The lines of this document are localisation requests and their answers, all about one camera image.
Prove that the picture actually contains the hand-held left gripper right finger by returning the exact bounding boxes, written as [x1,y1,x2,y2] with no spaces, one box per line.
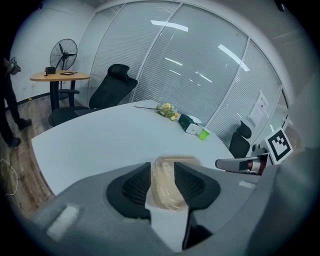
[174,161,261,252]

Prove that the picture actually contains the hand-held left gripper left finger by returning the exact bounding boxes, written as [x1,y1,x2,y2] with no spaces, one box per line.
[31,161,176,256]

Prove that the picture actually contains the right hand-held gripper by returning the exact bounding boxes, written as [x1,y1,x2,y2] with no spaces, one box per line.
[215,126,294,175]

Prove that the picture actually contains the tan bread-like container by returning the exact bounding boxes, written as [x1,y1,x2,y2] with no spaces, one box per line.
[149,155,203,213]

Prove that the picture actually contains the translucent beige plastic cup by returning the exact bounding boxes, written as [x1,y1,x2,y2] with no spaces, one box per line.
[149,155,203,212]

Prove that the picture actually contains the black headrest office chair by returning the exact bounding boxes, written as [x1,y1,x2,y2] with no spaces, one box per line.
[229,120,253,159]

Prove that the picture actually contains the green paper cup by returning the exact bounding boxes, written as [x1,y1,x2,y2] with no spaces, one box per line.
[198,126,211,141]

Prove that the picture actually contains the green white tissue box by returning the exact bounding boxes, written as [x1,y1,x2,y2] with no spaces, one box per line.
[177,113,203,136]

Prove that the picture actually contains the white paper notice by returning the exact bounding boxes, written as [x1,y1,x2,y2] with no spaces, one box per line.
[248,90,270,126]

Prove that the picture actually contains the yellow flower bunch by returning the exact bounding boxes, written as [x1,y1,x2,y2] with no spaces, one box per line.
[134,102,180,122]

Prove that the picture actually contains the round wooden table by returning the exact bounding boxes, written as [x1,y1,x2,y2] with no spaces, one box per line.
[29,70,91,112]

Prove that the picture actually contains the black standing fan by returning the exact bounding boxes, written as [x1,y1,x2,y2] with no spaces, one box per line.
[49,38,78,72]

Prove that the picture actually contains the white cable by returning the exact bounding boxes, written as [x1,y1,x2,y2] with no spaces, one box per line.
[0,158,19,196]

